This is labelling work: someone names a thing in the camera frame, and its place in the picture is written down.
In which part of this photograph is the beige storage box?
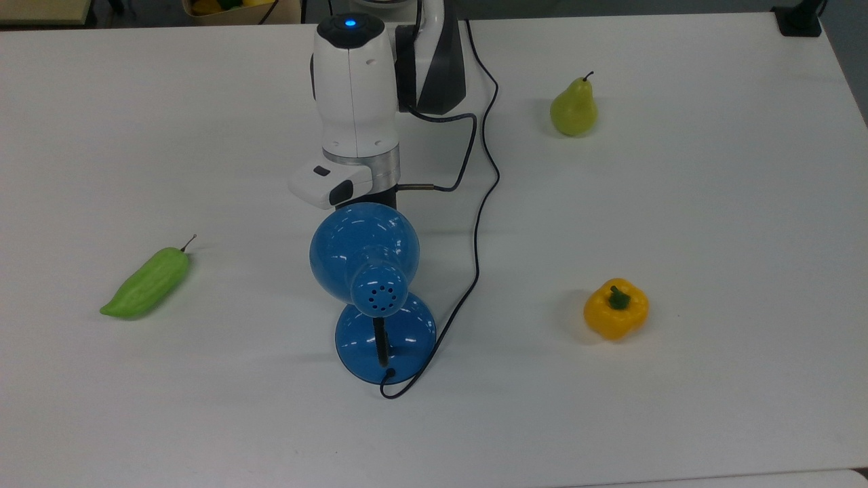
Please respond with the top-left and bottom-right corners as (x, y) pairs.
(182, 0), (303, 26)

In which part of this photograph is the green toy pear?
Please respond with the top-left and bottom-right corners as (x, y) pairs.
(549, 71), (599, 138)

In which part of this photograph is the wooden furniture board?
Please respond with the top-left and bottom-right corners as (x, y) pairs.
(0, 0), (93, 26)

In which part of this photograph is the black robot wrist cable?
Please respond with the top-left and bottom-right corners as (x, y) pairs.
(396, 103), (479, 194)

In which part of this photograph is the yellow toy bell pepper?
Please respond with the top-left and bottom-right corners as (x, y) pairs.
(583, 278), (650, 341)

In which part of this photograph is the black lamp power cable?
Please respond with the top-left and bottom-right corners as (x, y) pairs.
(379, 20), (501, 400)

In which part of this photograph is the black table clamp mount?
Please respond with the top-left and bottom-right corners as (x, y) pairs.
(772, 0), (827, 37)

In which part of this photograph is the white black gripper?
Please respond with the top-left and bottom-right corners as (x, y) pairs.
(288, 157), (398, 211)

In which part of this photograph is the green chili pepper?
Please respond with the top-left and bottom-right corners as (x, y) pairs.
(100, 235), (198, 320)

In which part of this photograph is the blue desk lamp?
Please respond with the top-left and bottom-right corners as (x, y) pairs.
(309, 202), (437, 386)

